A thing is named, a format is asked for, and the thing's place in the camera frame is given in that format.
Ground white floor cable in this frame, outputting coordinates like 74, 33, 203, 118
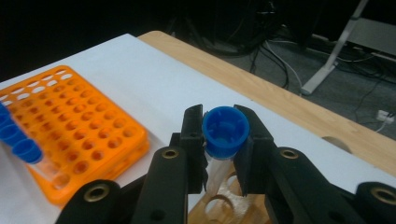
263, 39, 304, 91

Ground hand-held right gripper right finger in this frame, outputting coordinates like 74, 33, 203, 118
233, 105, 365, 224

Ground white metal-framed desk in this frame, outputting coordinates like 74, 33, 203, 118
300, 0, 396, 96

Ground white power adapter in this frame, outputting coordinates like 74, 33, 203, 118
375, 109, 396, 125

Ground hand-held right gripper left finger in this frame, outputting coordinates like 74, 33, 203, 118
132, 104, 208, 224

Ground blue-capped test tube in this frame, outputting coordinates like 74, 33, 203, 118
11, 138, 68, 189
201, 105, 251, 197
0, 123, 25, 147
0, 104, 13, 129

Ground wooden test tube rack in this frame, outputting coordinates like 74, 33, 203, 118
186, 166, 272, 224

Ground orange plastic test tube rack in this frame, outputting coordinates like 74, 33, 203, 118
0, 64, 150, 208

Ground black floor cables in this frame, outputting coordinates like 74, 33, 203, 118
247, 40, 291, 91

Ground white adapter cable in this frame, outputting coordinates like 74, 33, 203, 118
374, 120, 391, 134

